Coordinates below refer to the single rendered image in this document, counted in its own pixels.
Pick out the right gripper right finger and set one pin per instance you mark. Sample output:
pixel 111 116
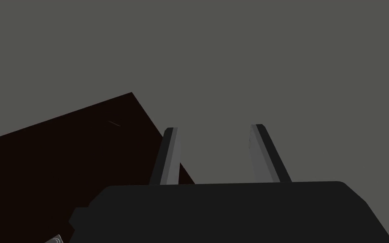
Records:
pixel 265 158

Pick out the dark brown table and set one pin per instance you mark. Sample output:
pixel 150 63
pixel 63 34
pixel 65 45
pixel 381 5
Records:
pixel 63 162

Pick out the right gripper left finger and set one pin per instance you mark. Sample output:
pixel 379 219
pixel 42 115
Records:
pixel 169 158

